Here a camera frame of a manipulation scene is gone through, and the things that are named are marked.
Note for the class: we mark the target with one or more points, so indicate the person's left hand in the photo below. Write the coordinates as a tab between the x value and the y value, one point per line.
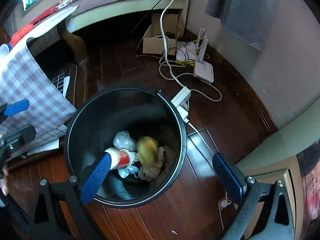
4	180

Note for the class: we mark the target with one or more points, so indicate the black trash bin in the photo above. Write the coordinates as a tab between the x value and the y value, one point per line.
141	112

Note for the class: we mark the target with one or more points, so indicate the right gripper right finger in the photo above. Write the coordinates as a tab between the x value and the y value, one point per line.
231	178

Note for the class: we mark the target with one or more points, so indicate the red paper cup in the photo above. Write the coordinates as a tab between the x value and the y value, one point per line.
120	159

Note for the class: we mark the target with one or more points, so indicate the grey curtain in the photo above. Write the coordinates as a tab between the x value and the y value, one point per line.
250	21

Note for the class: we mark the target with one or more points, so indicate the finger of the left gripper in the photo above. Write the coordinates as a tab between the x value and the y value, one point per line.
16	108
15	140

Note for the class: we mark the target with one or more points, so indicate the green white cabinet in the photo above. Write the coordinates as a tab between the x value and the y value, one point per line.
294	157

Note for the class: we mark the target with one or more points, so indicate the yellow cloth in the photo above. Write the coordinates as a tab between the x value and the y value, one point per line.
147	151

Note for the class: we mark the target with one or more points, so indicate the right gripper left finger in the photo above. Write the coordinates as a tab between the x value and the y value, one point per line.
94	181

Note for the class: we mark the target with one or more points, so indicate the clear plastic wrap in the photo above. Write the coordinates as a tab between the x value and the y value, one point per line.
122	140

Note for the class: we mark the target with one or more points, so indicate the white router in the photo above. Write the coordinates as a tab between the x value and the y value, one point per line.
202	70

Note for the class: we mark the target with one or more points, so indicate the light blue face mask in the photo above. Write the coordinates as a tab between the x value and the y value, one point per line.
132	170

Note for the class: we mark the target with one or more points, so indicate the white power strip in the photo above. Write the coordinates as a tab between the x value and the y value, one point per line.
181	102

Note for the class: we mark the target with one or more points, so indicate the brown crumpled paper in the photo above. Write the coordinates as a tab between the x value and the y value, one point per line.
161	169

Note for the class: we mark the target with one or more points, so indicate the pink checkered tablecloth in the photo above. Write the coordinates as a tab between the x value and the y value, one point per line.
23	79

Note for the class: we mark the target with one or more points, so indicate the cardboard box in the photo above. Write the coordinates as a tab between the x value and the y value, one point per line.
173	28

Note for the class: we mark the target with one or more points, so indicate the white cup blue outside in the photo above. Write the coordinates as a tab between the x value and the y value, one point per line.
5	50

